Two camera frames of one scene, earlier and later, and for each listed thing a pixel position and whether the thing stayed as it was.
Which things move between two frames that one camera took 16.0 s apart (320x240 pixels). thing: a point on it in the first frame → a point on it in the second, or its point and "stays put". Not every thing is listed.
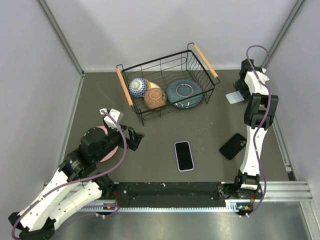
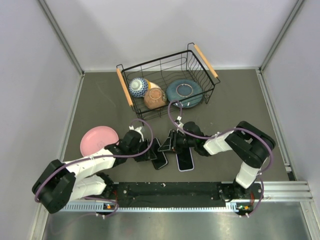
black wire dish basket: x=160 y=86 stays put
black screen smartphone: x=184 y=155 stays put
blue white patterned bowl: x=137 y=87 stays put
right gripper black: x=237 y=86 → x=172 y=141
